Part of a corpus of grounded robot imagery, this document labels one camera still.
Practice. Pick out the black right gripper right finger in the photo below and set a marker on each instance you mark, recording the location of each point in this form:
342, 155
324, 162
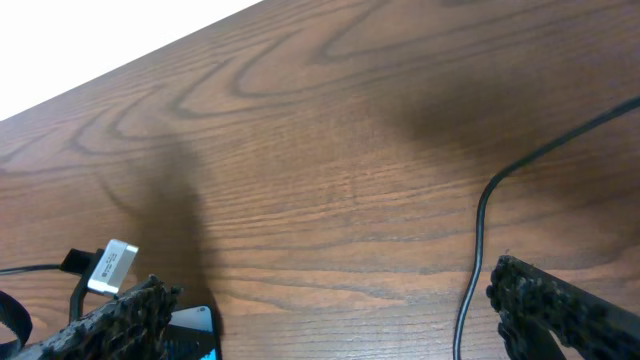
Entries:
540, 314

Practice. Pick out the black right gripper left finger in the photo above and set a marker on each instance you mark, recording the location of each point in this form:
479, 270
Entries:
132, 326

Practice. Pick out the blue Galaxy smartphone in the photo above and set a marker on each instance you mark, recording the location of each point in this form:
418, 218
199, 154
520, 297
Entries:
193, 335

